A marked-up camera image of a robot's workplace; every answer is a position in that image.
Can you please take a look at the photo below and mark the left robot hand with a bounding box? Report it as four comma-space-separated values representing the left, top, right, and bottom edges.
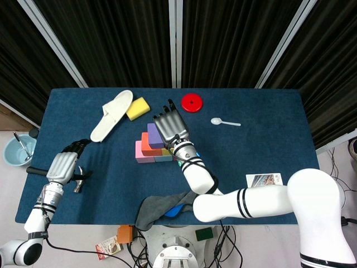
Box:
46, 138, 93, 186

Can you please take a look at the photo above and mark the printed snack packet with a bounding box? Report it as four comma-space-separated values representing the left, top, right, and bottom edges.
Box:
95, 236, 122, 261

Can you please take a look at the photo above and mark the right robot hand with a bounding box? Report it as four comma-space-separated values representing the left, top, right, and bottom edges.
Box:
152, 98, 191, 147

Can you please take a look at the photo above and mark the pink foam cube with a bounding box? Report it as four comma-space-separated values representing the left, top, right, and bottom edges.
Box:
135, 140, 156, 164

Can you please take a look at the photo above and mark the black curtain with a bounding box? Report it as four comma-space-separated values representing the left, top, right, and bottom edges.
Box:
181, 0, 303, 89
262, 0, 357, 150
0, 0, 79, 126
33, 0, 172, 89

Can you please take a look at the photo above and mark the white plastic knife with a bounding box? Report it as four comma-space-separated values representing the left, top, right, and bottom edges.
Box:
90, 89, 134, 143

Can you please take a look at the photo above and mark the orange foam cube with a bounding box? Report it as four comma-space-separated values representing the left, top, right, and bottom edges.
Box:
141, 132, 163, 157

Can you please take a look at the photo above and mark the orange box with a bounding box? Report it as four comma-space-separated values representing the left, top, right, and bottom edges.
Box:
117, 224, 134, 244

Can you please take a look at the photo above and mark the yellow sponge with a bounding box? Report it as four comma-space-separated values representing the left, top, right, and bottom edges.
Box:
126, 97, 151, 121

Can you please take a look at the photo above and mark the printed photo card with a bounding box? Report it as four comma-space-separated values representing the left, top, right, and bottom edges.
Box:
245, 173, 284, 188

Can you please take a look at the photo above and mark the grey and blue cloth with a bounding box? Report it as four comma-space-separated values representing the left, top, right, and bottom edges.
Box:
135, 190, 197, 232

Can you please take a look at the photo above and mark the light blue bowl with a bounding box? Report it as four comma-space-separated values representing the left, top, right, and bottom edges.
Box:
3, 134, 37, 168

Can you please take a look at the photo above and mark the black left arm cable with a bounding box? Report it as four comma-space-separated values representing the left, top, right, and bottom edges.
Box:
44, 220, 133, 268

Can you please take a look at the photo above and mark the white plastic spoon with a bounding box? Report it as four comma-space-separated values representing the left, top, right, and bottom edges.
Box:
210, 117, 242, 127

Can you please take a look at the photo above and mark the black handled hammer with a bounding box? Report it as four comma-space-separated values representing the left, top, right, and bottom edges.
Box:
26, 166, 90, 194

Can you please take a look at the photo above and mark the purple foam cube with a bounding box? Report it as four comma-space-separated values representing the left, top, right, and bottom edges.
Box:
147, 122, 165, 149

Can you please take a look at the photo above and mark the white frame post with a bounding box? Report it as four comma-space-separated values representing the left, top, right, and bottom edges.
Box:
168, 0, 184, 89
255, 0, 319, 89
16, 0, 89, 89

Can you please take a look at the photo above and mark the blue felt table cover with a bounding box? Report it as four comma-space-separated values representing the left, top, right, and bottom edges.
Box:
15, 88, 332, 226

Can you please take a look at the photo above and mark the dark green box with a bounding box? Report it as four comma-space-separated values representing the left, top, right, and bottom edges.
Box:
195, 227, 214, 242

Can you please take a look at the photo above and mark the red round disc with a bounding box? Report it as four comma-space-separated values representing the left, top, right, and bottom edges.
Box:
180, 93, 204, 113

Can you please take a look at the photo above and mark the brown cardboard box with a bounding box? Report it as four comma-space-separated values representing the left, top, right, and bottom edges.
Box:
0, 104, 31, 132

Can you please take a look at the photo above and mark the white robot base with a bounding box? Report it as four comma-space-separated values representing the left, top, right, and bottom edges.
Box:
143, 224, 207, 268

